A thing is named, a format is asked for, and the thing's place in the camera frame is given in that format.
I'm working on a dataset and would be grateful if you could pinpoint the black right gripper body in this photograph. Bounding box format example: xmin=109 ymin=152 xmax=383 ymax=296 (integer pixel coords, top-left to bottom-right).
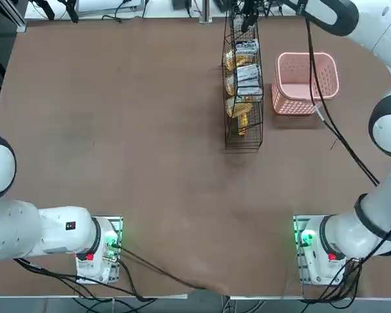
xmin=240 ymin=0 xmax=264 ymax=16

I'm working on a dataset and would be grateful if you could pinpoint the blue white biscuit packet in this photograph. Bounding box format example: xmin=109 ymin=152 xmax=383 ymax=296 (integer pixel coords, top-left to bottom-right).
xmin=236 ymin=64 xmax=260 ymax=82
xmin=235 ymin=39 xmax=259 ymax=56
xmin=237 ymin=80 xmax=263 ymax=102

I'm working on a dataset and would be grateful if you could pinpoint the pink plastic basket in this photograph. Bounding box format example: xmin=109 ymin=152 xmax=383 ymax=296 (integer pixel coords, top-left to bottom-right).
xmin=271 ymin=52 xmax=341 ymax=115

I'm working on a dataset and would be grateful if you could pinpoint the yellow red biscuit box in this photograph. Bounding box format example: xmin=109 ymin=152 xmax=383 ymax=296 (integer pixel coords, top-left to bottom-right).
xmin=237 ymin=113 xmax=250 ymax=136

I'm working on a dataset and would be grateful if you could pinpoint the black tripod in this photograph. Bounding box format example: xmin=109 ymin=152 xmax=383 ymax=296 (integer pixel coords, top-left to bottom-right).
xmin=32 ymin=0 xmax=80 ymax=23

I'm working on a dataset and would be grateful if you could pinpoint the aluminium profile bar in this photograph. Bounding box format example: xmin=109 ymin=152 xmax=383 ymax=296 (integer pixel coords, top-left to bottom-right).
xmin=0 ymin=0 xmax=27 ymax=33

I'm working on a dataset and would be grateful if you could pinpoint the aluminium frame post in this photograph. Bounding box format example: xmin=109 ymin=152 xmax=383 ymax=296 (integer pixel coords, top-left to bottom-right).
xmin=199 ymin=0 xmax=212 ymax=23

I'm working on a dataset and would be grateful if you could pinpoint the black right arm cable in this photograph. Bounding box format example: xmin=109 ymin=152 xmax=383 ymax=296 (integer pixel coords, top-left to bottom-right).
xmin=304 ymin=16 xmax=381 ymax=186

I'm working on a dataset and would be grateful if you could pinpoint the black wire shelf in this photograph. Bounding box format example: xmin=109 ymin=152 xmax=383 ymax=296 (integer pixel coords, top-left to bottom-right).
xmin=221 ymin=0 xmax=265 ymax=151

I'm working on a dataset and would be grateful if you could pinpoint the black left base cable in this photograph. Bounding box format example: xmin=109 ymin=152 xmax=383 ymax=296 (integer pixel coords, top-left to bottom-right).
xmin=117 ymin=246 xmax=212 ymax=291

